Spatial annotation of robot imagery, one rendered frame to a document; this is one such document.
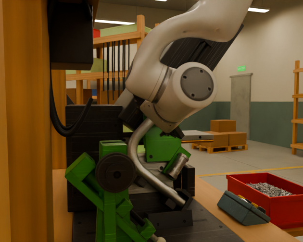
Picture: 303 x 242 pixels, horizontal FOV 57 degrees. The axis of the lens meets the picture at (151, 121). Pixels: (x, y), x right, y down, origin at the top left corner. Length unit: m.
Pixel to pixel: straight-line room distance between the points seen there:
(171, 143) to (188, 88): 0.42
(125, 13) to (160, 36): 9.98
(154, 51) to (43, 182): 0.33
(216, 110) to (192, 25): 10.87
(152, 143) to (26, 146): 0.40
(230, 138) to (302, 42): 3.03
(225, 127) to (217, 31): 7.14
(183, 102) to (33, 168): 0.32
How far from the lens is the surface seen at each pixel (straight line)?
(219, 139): 7.05
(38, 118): 0.59
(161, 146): 0.86
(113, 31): 3.91
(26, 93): 0.59
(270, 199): 1.08
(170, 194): 0.83
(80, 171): 0.55
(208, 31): 0.54
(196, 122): 10.99
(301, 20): 8.38
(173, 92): 0.48
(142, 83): 0.50
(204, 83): 0.49
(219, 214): 0.94
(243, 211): 0.89
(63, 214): 1.01
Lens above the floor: 1.25
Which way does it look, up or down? 4 degrees down
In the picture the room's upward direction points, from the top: straight up
